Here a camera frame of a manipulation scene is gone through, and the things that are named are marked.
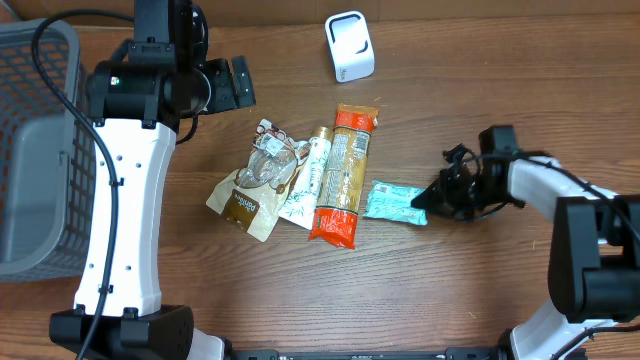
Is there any orange gold pasta package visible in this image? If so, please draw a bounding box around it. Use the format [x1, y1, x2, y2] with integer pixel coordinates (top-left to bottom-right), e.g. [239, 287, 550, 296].
[309, 104, 379, 249]

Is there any clear brown snack pouch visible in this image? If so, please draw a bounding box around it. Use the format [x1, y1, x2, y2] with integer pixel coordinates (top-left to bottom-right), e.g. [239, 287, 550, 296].
[206, 119, 311, 242]

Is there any white bamboo print tube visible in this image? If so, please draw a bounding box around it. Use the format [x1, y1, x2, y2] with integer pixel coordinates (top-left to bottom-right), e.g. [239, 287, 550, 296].
[279, 126, 333, 230]

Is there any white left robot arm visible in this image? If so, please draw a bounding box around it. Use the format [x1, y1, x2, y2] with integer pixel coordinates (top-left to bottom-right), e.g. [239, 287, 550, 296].
[49, 0, 255, 360]

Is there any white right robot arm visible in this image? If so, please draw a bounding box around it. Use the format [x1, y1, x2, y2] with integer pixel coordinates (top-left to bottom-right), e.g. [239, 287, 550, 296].
[411, 125, 639, 360]

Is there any white barcode scanner stand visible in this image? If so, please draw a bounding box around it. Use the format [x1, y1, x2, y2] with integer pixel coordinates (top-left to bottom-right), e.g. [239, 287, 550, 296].
[324, 10, 375, 83]

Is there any grey plastic mesh basket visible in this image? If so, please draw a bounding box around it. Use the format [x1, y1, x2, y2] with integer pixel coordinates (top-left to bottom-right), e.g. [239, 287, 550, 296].
[1, 20, 96, 282]

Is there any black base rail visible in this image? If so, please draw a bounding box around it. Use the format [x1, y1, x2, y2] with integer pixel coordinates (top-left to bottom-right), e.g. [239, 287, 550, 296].
[225, 346, 513, 360]

